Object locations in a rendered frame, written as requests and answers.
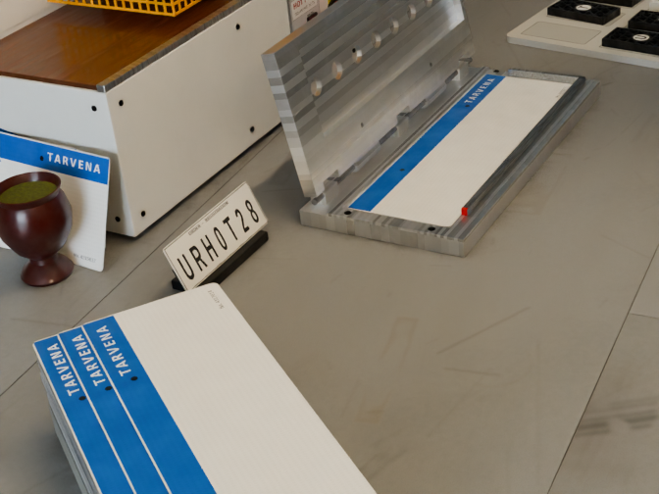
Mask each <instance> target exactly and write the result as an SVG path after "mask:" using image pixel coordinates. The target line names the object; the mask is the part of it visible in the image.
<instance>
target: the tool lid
mask: <svg viewBox="0 0 659 494"><path fill-rule="evenodd" d="M408 5H409V7H410V9H411V18H410V19H409V18H408V15H407V7H408ZM390 19H392V21H393V25H394V30H393V32H391V30H390V27H389V22H390ZM372 33H374V34H375V37H376V46H375V47H374V46H373V44H372ZM353 47H355V49H356V51H357V61H356V63H355V62H354V60H353V57H352V50H353ZM473 54H475V49H474V44H473V40H472V36H471V32H470V28H469V24H468V20H467V15H466V11H465V7H464V2H463V0H428V4H427V6H426V4H425V1H424V0H338V1H336V2H335V3H333V4H332V5H330V6H329V7H328V8H326V9H325V10H323V11H322V12H321V13H320V14H319V15H317V16H316V17H314V18H313V19H312V20H310V21H309V22H307V23H306V24H304V25H303V26H301V27H299V28H298V29H296V30H295V31H294V32H292V33H291V34H290V35H288V36H287V37H285V38H284V39H283V40H281V41H280V42H278V43H277V44H275V45H274V46H273V47H271V48H270V49H268V50H267V51H265V52H264V53H263V54H261V57H262V61H263V64H264V67H265V70H266V73H267V77H268V80H269V83H270V86H271V89H272V92H273V95H274V98H275V102H276V105H277V108H278V111H279V117H280V120H281V123H282V127H283V130H284V133H285V136H286V140H287V143H288V146H289V149H290V152H291V156H292V159H293V162H294V165H295V168H296V171H297V174H298V177H299V181H300V184H301V187H302V190H303V194H304V197H318V196H319V195H320V194H321V193H322V192H323V191H325V187H324V184H323V182H324V181H325V180H326V179H327V178H328V177H340V176H341V175H342V174H343V173H344V172H345V171H347V170H348V169H349V168H350V167H351V166H352V165H354V166H355V170H354V171H353V173H355V172H357V171H359V170H360V169H361V168H362V167H363V166H364V165H365V164H366V163H367V162H368V161H370V160H371V159H372V158H373V157H374V156H375V155H376V154H377V152H378V151H379V150H380V149H381V146H380V142H379V140H380V139H381V138H383V137H384V136H385V135H386V134H387V133H388V132H389V131H390V130H391V129H392V128H394V127H395V126H396V125H397V124H398V120H397V117H396V116H397V115H398V114H399V113H409V112H411V111H412V110H413V109H414V108H415V107H417V106H418V105H419V104H420V103H421V102H422V101H424V102H425V106H424V107H422V108H426V107H427V106H428V105H429V104H430V103H431V102H432V101H433V100H434V99H435V98H436V97H438V96H439V95H440V94H441V93H442V92H443V91H444V90H445V89H446V87H447V86H446V83H445V80H446V79H447V78H448V77H449V76H450V75H452V74H453V73H454V72H455V71H456V70H457V69H458V68H459V67H460V66H459V61H458V60H459V59H462V58H470V57H471V56H472V55H473ZM333 62H335V64H336V66H337V76H336V78H334V76H333V74H332V64H333ZM312 79H314V80H315V82H316V83H317V91H316V94H315V95H314V94H313V92H312V89H311V81H312Z"/></svg>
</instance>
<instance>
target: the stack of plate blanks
mask: <svg viewBox="0 0 659 494"><path fill-rule="evenodd" d="M32 346H33V348H34V351H35V353H36V359H37V361H38V365H39V367H40V371H41V373H40V376H41V379H42V382H43V385H44V387H45V389H46V391H47V396H48V400H49V404H48V406H49V409H50V413H51V417H52V421H53V423H54V427H55V431H56V433H57V436H58V438H59V440H60V443H61V445H62V447H63V450H64V452H65V454H66V456H67V459H68V461H69V463H70V466H71V468H72V470H73V473H74V475H75V477H76V481H77V483H78V486H79V488H80V490H81V492H82V494H134V493H133V491H132V489H131V487H130V485H129V483H128V481H127V478H126V476H125V474H124V472H123V470H122V468H121V466H120V464H119V462H118V459H117V457H116V455H115V453H114V451H113V449H112V447H111V445H110V443H109V441H108V439H107V437H106V435H105V433H104V431H103V429H102V427H101V425H100V423H99V421H98V419H97V417H96V416H95V414H94V411H93V409H92V407H91V405H90V403H89V401H88V399H87V397H86V395H85V393H84V391H83V389H82V387H81V385H80V383H79V381H78V379H77V377H76V374H75V372H74V370H73V368H72V365H71V363H70V361H69V359H68V357H67V355H66V353H65V351H64V349H63V347H62V345H61V343H60V341H59V339H58V334H56V335H53V336H49V337H46V338H43V339H40V340H37V341H35V342H34V343H33V344H32Z"/></svg>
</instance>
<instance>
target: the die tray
mask: <svg viewBox="0 0 659 494"><path fill-rule="evenodd" d="M558 1H560V0H556V1H555V2H553V3H552V4H550V5H549V6H551V5H553V4H554V3H556V2H558ZM650 1H651V0H641V1H640V2H638V3H637V4H636V5H634V6H633V7H632V8H631V7H624V6H617V5H610V4H604V3H597V2H592V3H597V4H603V5H608V6H614V7H619V8H621V15H620V16H618V17H617V18H615V19H614V20H612V21H610V22H609V23H607V24H606V25H596V24H591V23H586V22H581V21H576V20H570V19H565V18H560V17H555V16H550V15H547V8H548V7H549V6H547V7H546V8H544V9H543V10H541V11H540V12H539V13H537V14H536V15H534V16H533V17H531V18H530V19H528V20H527V21H525V22H524V23H522V24H521V25H519V26H517V27H516V28H514V29H513V30H511V31H510V32H508V33H507V41H508V42H509V43H513V44H519V45H525V46H530V47H535V48H541V49H547V50H553V51H558V52H564V53H570V54H576V55H581V56H587V57H592V58H598V59H603V60H609V61H615V62H621V63H626V64H632V65H638V66H644V67H649V68H654V69H659V55H653V54H646V53H640V52H635V51H629V50H623V49H616V48H610V47H604V46H602V38H603V37H604V36H605V35H607V34H608V33H609V32H611V31H612V30H613V29H614V28H616V27H623V28H628V20H630V19H631V18H632V17H633V16H634V15H635V14H637V13H638V12H639V11H640V10H646V11H654V12H659V11H658V10H650V9H649V6H650Z"/></svg>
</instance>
